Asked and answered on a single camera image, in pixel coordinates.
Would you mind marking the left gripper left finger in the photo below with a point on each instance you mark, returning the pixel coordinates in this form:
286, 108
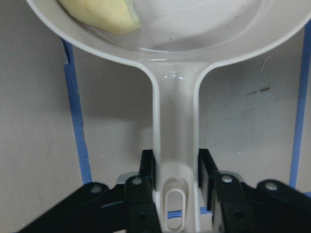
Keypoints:
141, 213

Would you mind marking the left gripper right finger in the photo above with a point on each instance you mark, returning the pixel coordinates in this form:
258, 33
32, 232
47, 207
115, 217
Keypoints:
224, 197

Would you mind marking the white plastic dustpan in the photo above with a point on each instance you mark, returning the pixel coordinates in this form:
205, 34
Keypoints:
178, 43

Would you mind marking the cream bread toy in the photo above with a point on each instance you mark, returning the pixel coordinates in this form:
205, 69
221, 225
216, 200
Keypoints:
114, 16

